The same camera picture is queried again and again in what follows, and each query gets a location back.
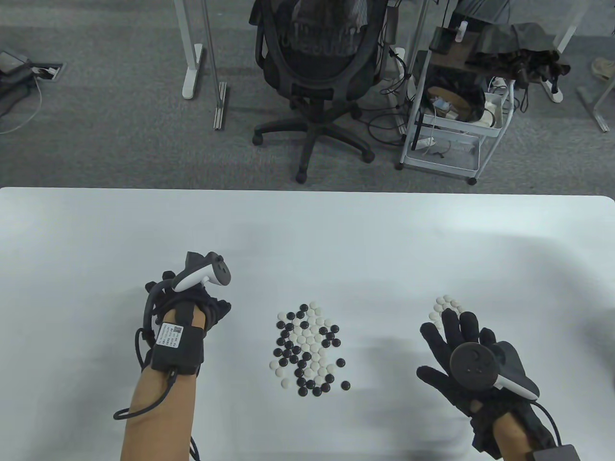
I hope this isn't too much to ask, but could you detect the person's left hand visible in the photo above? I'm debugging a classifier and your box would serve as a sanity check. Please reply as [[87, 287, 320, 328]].
[[144, 251, 232, 337]]

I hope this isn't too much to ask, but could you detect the person's right hand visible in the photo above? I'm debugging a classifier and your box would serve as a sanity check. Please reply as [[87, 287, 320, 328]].
[[417, 309, 559, 455]]

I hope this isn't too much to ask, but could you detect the sorted white go stones group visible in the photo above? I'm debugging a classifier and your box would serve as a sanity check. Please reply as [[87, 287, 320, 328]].
[[429, 294, 465, 332]]

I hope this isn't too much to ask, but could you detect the mixed black white go stones pile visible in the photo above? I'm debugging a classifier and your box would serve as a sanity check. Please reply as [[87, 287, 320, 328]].
[[269, 302, 351, 398]]

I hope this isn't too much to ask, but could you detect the person's left forearm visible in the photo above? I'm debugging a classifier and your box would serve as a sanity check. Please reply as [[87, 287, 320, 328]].
[[120, 307, 207, 461]]

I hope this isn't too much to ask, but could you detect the grey white left hand controller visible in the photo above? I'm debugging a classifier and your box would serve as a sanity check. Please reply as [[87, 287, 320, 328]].
[[172, 252, 232, 292]]

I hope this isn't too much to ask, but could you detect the grey white hand controller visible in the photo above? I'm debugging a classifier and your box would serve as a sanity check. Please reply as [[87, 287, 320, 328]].
[[172, 252, 232, 292], [449, 342, 540, 400]]

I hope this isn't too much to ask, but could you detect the grey white right hand controller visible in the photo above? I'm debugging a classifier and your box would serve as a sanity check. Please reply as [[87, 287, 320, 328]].
[[449, 342, 540, 400]]

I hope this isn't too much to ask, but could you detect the black mesh office chair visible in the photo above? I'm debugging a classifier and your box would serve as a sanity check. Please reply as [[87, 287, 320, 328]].
[[250, 0, 389, 184]]

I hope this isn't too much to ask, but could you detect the white utility cart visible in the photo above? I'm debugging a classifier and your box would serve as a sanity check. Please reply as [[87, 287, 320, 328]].
[[395, 26, 517, 186]]

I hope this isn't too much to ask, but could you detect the white desk leg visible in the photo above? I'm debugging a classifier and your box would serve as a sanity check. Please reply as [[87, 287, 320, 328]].
[[557, 0, 591, 53], [174, 0, 205, 100]]

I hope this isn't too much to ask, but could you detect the floor socket box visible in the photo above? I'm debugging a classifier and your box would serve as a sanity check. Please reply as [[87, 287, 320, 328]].
[[30, 61, 65, 82]]

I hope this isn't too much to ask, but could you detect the grey metal floor foot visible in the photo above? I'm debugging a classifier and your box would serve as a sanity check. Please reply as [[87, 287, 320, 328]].
[[577, 85, 611, 133]]

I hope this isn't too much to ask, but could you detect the white power strip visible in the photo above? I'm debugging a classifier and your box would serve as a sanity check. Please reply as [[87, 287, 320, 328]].
[[538, 76, 564, 104]]

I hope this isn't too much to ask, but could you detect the black power adapter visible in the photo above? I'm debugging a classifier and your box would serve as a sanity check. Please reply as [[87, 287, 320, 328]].
[[383, 7, 400, 47]]

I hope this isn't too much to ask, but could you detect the black cloth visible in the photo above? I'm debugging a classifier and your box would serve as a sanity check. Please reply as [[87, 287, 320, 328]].
[[466, 22, 572, 82]]

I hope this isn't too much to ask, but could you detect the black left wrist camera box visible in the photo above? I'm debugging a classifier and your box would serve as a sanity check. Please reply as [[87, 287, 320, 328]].
[[150, 322, 206, 376]]

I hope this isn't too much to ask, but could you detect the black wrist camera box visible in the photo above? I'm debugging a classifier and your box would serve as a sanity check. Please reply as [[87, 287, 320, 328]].
[[150, 322, 206, 376], [525, 444, 583, 461]]

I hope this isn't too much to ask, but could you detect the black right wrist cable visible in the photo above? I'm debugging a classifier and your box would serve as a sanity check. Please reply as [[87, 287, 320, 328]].
[[532, 401, 564, 447]]

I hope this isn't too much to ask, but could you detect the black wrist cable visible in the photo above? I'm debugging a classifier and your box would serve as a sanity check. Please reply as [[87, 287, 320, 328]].
[[113, 281, 202, 461], [532, 401, 564, 447]]

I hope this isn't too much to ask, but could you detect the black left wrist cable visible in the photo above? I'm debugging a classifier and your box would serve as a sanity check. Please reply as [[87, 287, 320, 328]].
[[113, 281, 202, 461]]

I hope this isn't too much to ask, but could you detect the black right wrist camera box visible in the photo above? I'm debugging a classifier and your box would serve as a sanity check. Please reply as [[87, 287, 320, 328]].
[[525, 444, 583, 461]]

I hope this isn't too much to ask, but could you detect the aluminium profile post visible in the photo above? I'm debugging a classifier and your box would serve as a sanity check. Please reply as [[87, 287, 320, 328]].
[[199, 0, 227, 130]]

